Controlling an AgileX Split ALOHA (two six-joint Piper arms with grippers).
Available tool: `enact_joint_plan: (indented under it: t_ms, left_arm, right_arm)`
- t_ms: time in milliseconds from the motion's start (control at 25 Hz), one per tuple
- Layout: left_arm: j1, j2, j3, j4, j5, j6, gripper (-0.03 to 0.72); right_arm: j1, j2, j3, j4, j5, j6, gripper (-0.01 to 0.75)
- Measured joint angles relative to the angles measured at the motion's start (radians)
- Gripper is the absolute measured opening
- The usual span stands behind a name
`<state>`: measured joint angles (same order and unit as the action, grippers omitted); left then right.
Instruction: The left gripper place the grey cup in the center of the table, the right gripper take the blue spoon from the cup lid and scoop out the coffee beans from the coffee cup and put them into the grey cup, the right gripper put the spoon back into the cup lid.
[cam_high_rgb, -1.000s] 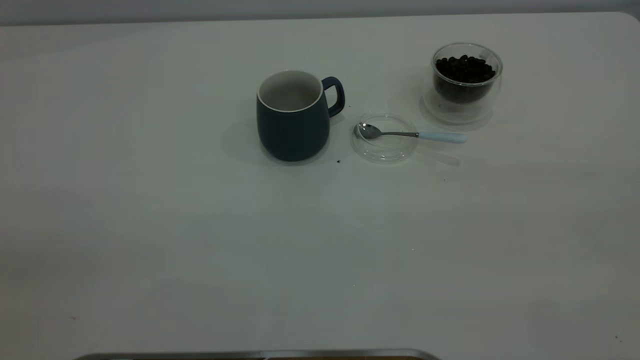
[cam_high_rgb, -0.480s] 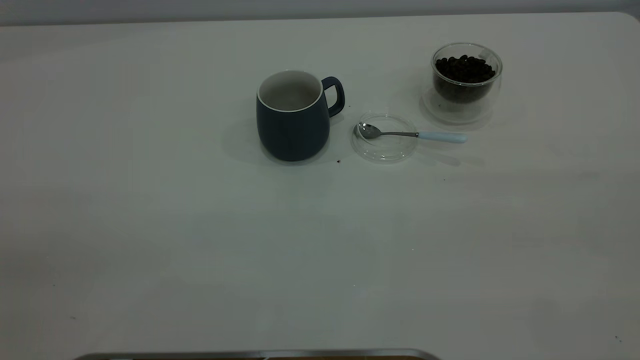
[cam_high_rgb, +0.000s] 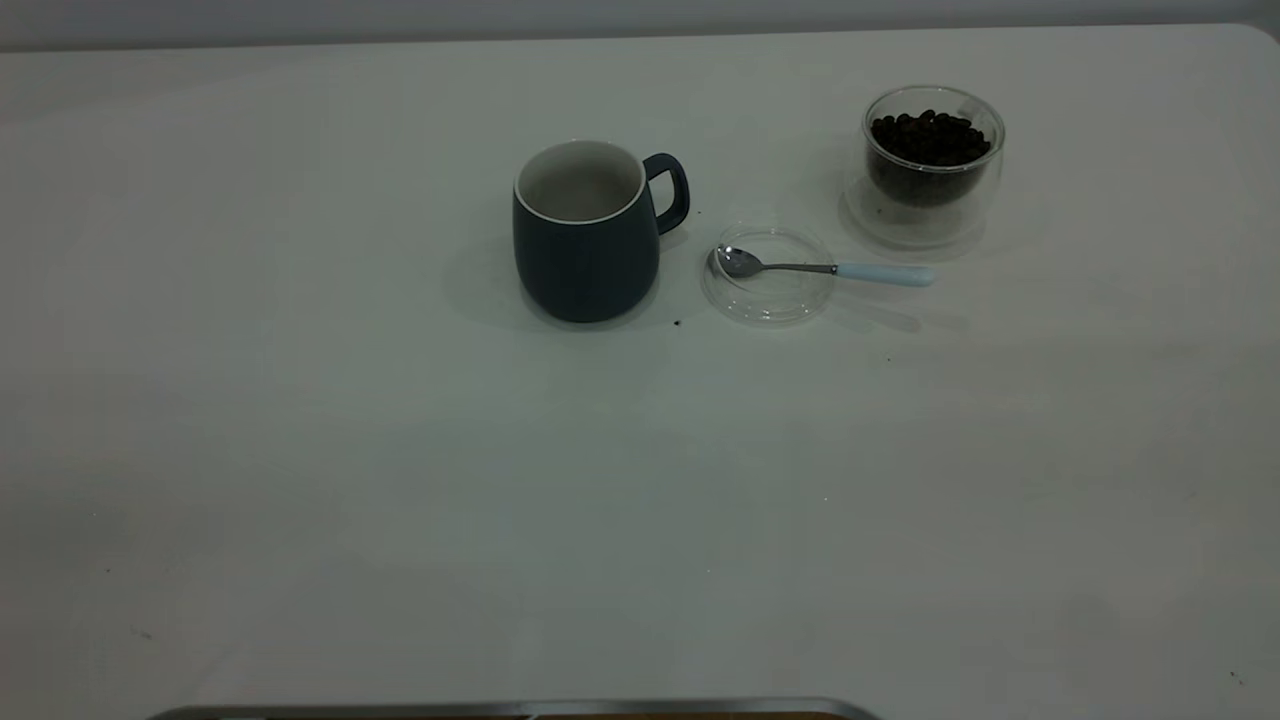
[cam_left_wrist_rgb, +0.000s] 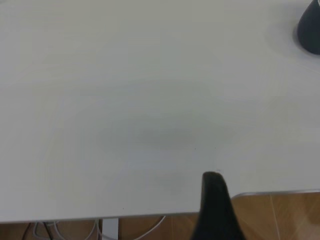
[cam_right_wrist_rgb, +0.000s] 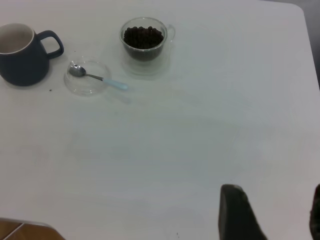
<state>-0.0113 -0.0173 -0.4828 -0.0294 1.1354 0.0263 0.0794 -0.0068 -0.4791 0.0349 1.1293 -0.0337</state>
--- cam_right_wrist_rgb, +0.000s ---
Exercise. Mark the clear glass saucer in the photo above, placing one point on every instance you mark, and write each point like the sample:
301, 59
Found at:
85, 89

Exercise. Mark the clear double-wall glass cup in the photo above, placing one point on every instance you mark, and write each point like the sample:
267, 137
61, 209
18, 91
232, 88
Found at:
145, 69

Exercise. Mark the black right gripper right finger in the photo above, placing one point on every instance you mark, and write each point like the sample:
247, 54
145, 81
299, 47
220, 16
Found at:
316, 215

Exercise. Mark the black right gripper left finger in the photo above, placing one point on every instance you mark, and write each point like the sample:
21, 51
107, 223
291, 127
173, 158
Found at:
237, 217

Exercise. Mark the dark blue-grey ceramic mug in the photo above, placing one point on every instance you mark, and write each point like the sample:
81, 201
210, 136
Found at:
22, 70

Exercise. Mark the dark coffee beans pile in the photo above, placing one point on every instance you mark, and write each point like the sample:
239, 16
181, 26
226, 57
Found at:
142, 37

